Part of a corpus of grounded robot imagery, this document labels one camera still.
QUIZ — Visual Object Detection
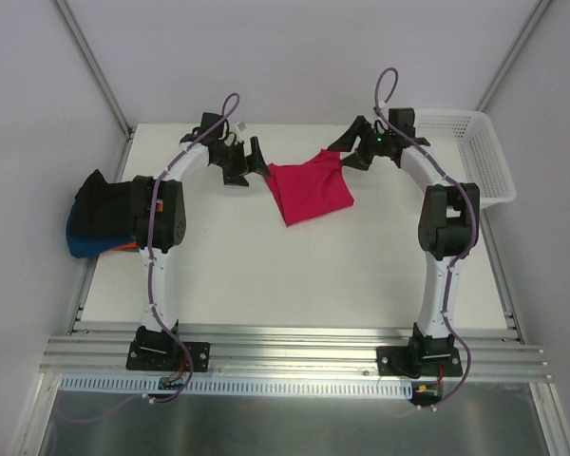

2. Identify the pink t shirt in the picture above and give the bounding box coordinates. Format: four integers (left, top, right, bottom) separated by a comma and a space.
264, 149, 354, 227

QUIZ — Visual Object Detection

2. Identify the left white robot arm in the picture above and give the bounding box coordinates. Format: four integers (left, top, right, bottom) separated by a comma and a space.
130, 112, 271, 369

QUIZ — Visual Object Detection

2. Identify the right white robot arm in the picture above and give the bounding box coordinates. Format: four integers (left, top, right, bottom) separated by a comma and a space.
330, 108, 480, 378

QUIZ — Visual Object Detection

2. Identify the white plastic basket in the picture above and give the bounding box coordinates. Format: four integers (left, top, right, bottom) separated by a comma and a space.
414, 109, 517, 209

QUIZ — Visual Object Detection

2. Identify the orange folded t shirt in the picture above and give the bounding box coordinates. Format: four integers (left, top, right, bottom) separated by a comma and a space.
112, 241, 139, 252

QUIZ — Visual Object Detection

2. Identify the black folded t shirt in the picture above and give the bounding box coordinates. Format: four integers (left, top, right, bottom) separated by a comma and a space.
67, 169, 132, 239

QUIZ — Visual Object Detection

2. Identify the blue folded t shirt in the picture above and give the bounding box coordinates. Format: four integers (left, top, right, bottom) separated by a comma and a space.
66, 204, 133, 258

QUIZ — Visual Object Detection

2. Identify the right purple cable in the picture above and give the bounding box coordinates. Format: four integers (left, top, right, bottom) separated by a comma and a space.
373, 67, 479, 414

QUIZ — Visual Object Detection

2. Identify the purple cable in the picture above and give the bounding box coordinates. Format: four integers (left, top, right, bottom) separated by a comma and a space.
54, 92, 242, 423
373, 67, 479, 414

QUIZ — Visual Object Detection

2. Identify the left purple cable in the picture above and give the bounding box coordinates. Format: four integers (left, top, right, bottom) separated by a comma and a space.
54, 92, 242, 423

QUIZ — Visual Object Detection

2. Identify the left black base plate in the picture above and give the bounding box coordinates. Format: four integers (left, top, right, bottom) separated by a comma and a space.
125, 339, 211, 372

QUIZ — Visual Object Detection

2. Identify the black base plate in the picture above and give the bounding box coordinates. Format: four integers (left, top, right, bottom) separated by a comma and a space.
125, 339, 211, 372
376, 346, 463, 379

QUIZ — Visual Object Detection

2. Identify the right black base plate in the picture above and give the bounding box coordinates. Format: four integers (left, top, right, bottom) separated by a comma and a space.
376, 346, 463, 379

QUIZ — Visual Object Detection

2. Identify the white slotted cable duct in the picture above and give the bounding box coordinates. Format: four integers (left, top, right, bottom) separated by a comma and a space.
59, 374, 413, 400

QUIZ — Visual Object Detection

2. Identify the aluminium mounting rail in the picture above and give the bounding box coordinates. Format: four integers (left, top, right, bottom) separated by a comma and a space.
40, 322, 555, 383

